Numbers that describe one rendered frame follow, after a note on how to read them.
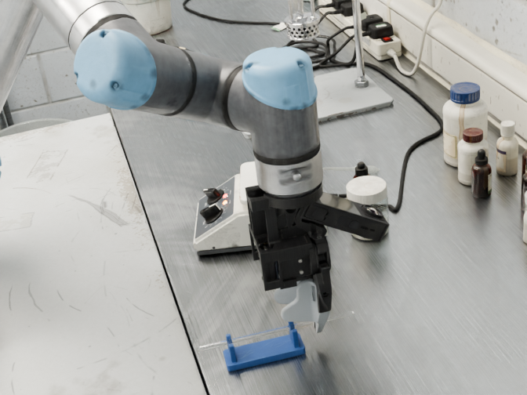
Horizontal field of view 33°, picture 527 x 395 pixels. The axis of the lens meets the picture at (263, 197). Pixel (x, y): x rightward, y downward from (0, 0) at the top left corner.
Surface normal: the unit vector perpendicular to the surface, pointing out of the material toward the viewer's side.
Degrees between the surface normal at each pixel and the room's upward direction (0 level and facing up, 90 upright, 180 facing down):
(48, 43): 90
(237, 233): 90
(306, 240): 0
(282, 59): 0
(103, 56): 60
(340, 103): 0
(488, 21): 90
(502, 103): 90
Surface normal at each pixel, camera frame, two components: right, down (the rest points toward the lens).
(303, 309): 0.21, 0.49
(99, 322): -0.12, -0.86
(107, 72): -0.59, -0.05
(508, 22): -0.96, 0.23
